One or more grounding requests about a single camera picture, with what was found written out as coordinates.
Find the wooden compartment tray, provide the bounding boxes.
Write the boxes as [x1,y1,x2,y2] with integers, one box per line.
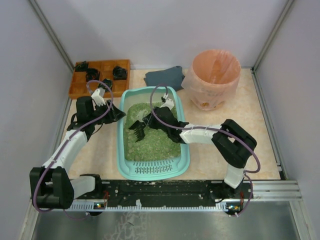
[68,59,131,100]

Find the black rail base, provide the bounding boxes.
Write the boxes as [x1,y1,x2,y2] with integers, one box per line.
[79,180,253,208]

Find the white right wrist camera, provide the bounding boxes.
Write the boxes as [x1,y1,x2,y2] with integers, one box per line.
[160,93,175,110]

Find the black slotted litter scoop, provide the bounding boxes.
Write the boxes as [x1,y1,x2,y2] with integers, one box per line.
[129,117,150,142]

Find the orange bagged trash bin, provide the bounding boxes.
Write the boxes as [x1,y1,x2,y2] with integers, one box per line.
[181,49,241,111]

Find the teal plastic litter box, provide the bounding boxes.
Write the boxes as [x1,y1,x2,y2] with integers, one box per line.
[116,87,190,181]

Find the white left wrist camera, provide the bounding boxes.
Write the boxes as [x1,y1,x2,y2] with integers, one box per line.
[91,87,106,107]

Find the dark patterned rolled cloth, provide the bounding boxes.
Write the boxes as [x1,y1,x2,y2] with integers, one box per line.
[102,78,113,89]

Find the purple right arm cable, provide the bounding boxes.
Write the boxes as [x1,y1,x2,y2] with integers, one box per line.
[149,83,261,217]

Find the folded dark grey cloth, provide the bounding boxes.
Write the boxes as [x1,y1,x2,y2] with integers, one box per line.
[144,65,185,92]

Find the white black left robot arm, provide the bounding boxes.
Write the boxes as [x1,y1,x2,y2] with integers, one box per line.
[29,96,126,213]

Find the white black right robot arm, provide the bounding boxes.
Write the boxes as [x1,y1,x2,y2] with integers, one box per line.
[131,103,257,189]

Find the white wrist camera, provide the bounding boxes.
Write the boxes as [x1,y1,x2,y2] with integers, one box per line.
[160,93,175,110]
[91,87,106,107]

